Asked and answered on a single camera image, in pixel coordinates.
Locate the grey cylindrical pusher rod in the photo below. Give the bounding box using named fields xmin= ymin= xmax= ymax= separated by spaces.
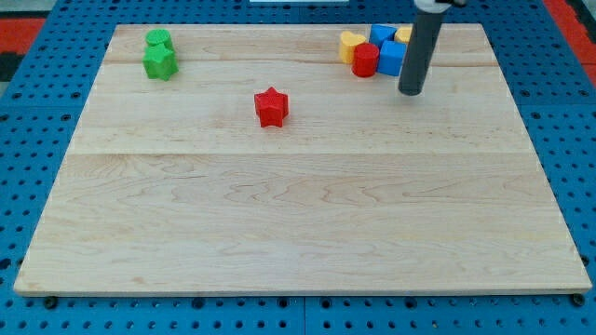
xmin=399 ymin=0 xmax=448 ymax=96

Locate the red star block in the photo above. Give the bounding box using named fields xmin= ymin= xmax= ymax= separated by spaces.
xmin=254 ymin=87 xmax=289 ymax=127

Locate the green star block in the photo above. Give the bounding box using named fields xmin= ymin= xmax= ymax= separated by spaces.
xmin=142 ymin=44 xmax=179 ymax=81

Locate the yellow block rear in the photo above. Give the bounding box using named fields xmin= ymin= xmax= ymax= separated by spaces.
xmin=394 ymin=26 xmax=413 ymax=44

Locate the blue cube block front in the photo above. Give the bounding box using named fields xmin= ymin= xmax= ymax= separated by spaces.
xmin=377 ymin=40 xmax=407 ymax=76

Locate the blue block rear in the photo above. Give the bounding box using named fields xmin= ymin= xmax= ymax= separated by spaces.
xmin=369 ymin=24 xmax=397 ymax=48

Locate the red cylinder block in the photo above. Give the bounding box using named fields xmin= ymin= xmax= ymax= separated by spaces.
xmin=352 ymin=43 xmax=380 ymax=77

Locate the yellow heart block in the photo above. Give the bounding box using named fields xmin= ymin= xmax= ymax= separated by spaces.
xmin=338 ymin=31 xmax=367 ymax=64

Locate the green cylinder block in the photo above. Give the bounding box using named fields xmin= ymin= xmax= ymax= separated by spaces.
xmin=144 ymin=29 xmax=174 ymax=50

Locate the wooden board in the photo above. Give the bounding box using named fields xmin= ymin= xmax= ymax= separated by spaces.
xmin=14 ymin=24 xmax=592 ymax=297

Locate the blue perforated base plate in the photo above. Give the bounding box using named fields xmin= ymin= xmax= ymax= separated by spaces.
xmin=1 ymin=1 xmax=595 ymax=334

